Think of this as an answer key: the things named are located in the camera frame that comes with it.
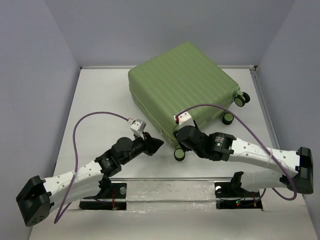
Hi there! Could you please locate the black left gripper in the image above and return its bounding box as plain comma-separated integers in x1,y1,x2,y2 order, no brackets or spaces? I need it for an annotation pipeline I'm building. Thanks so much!
119,130,163,165

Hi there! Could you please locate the green hard-shell suitcase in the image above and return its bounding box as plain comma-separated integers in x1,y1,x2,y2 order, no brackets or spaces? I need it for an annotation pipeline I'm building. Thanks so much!
127,41,251,161

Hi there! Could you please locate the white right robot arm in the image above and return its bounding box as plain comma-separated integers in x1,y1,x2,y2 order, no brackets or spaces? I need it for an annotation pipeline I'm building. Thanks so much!
173,125,314,196

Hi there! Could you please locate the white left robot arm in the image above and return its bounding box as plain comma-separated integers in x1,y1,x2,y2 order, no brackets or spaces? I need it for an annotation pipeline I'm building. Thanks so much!
16,132,164,227

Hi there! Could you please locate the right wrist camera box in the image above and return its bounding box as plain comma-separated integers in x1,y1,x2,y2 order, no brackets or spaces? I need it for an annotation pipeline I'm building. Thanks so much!
173,111,194,128

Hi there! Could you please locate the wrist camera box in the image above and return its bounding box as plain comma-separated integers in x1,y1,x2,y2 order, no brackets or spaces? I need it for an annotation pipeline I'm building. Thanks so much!
173,111,194,128
130,119,147,138

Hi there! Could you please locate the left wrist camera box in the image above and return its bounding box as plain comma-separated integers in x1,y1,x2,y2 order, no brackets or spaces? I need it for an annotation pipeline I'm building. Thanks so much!
130,119,147,138

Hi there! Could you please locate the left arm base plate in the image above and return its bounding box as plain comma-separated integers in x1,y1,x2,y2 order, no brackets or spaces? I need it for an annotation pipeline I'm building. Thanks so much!
79,182,127,211

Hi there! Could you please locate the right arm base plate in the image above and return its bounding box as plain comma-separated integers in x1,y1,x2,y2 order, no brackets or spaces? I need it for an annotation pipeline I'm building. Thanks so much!
214,182,263,210

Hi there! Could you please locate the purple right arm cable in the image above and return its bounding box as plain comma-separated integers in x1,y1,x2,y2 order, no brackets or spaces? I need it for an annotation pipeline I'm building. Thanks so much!
174,104,298,202

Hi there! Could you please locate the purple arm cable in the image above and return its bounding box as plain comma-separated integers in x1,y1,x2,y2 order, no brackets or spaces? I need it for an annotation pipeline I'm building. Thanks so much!
174,104,298,202
54,111,132,224

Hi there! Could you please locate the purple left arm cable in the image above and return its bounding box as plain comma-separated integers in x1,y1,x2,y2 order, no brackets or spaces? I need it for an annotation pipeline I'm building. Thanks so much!
54,111,132,224

